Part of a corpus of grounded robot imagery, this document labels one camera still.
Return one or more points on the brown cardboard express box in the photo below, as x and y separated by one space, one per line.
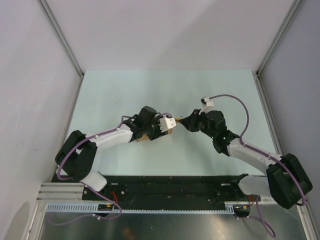
146 138

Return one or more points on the aluminium frame post right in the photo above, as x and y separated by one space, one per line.
280 34

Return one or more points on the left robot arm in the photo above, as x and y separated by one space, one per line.
77 155

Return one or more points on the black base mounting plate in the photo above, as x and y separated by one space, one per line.
221 188

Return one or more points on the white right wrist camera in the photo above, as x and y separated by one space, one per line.
207 105

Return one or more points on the aluminium frame post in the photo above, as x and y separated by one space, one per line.
280 34
54 24

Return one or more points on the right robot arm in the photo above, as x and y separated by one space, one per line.
284 178

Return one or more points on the aluminium front rail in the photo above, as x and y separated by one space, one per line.
60 192

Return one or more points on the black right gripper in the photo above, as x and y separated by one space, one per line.
190 121

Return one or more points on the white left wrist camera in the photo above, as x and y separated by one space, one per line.
166 122

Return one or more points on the aluminium frame post left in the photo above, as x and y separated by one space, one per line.
54 24

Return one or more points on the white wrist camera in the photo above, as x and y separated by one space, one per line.
207 105
166 122

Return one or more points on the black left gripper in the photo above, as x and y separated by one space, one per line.
158 133

